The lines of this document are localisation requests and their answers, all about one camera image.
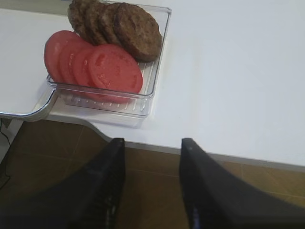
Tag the tomato slice leftmost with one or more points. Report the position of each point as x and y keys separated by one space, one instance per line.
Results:
x=52 y=50

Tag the brown patty leftmost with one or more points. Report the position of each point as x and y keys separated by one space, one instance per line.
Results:
x=76 y=17

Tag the brown patty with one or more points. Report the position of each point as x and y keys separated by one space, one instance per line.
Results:
x=138 y=32
x=107 y=13
x=76 y=17
x=92 y=22

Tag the tomato slice rightmost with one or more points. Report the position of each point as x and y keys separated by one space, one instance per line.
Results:
x=111 y=67

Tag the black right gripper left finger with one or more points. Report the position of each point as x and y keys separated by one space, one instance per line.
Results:
x=87 y=199

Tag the white metal serving tray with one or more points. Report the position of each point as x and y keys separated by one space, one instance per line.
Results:
x=24 y=92

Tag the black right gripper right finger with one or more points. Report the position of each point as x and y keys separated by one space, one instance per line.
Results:
x=216 y=199

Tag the clear patty tomato container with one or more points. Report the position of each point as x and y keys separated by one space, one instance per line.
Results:
x=116 y=101

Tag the tomato slice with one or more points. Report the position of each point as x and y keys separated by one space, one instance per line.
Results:
x=66 y=59
x=52 y=50
x=80 y=68
x=111 y=67

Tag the brown patty rightmost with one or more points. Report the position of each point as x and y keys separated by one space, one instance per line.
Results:
x=138 y=32

